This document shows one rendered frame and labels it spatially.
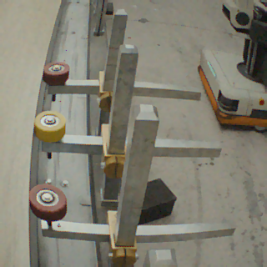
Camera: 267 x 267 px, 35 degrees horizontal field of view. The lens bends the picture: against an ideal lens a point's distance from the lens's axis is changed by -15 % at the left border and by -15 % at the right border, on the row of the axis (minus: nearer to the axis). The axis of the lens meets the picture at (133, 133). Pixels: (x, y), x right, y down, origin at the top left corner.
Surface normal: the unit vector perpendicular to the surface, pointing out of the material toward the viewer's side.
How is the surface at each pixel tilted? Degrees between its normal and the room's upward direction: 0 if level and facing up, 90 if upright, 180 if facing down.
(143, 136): 90
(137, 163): 90
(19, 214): 0
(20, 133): 0
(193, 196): 0
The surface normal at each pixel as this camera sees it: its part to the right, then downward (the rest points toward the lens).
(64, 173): 0.12, -0.80
